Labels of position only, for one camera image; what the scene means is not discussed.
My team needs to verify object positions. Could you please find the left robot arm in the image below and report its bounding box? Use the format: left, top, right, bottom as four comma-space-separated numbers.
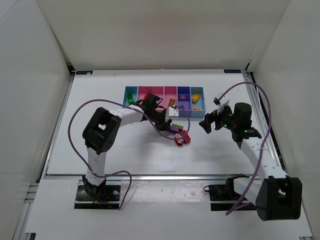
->
82, 93, 178, 188

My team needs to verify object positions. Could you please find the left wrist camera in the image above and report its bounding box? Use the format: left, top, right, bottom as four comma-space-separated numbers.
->
165, 106, 179, 121

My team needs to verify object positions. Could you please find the red purple lego block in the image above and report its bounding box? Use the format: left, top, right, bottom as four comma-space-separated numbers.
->
180, 130, 191, 145

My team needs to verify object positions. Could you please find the small pink bin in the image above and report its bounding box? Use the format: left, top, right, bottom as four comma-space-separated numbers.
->
162, 86, 178, 108

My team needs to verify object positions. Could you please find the light blue right bin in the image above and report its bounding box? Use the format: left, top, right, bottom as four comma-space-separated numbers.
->
190, 86, 206, 119

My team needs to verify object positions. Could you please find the light blue bin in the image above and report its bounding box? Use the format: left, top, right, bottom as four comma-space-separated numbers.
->
190, 86, 206, 119
123, 86, 138, 106

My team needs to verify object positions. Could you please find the light blue left bin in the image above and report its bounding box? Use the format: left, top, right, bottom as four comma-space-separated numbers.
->
123, 86, 138, 106

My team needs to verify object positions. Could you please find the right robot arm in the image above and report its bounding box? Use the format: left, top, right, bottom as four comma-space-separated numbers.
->
199, 102, 303, 221

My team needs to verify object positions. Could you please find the small green lego brick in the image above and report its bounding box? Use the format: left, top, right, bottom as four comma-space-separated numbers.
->
128, 99, 135, 105

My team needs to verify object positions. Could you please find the brown lego plate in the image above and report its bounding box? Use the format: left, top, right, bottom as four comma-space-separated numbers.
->
167, 98, 176, 108

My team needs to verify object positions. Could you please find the red flower lego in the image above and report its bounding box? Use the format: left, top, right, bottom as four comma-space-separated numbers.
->
174, 132, 185, 147

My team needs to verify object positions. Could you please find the lavender lego piece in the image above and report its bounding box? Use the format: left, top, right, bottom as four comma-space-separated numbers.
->
178, 94, 190, 101

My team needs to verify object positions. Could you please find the yellow lego brick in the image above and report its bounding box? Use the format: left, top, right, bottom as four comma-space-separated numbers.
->
191, 93, 201, 104

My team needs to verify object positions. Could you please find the aluminium front rail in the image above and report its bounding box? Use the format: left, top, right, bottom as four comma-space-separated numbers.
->
43, 174, 232, 181

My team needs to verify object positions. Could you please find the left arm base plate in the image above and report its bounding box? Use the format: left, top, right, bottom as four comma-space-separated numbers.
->
73, 181, 121, 210

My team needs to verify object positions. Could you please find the large pink bin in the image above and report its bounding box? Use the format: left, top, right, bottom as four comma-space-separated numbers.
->
135, 86, 164, 111

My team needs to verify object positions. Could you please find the green brown flat lego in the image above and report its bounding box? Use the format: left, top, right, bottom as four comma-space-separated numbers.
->
171, 123, 184, 130

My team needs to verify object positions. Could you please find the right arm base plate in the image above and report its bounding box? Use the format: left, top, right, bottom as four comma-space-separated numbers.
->
203, 174, 261, 211

